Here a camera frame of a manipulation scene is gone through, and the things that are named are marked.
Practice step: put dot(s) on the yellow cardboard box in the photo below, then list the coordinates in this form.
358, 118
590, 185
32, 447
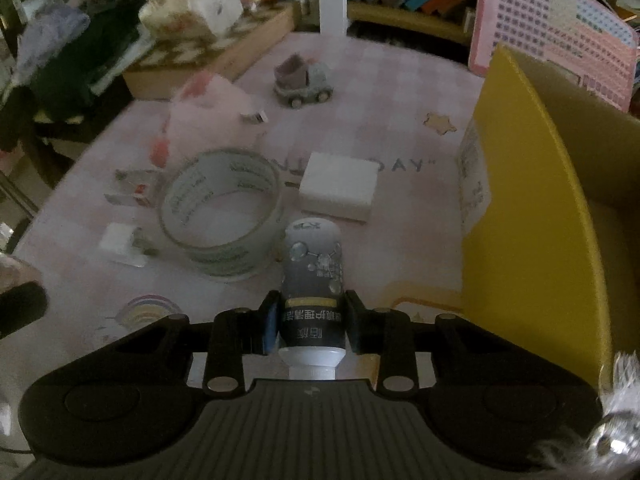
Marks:
549, 196

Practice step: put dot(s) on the pink perforated board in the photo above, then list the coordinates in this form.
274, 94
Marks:
586, 41

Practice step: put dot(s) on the tissue pack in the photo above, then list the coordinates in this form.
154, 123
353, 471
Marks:
189, 19

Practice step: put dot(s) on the small orange white box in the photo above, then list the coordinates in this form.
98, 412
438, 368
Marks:
135, 187

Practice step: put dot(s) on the small toy truck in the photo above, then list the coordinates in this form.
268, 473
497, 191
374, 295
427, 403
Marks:
299, 81

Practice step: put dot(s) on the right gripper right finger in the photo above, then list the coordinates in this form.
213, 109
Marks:
369, 331

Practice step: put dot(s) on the pink paw plush toy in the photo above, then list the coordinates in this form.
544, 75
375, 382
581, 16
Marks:
206, 113

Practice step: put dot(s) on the wooden chess board box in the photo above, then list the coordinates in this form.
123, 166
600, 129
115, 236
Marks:
169, 64

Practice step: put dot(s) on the pile of dark clothes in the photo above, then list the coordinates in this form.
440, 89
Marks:
58, 102

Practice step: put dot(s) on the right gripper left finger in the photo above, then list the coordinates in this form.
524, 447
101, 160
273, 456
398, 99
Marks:
243, 331

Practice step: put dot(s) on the white square adapter block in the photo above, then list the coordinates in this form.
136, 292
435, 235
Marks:
338, 186

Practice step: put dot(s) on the grey spray bottle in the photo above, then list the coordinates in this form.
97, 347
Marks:
311, 331

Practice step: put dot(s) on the clear packing tape roll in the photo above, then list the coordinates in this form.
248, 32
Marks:
224, 210

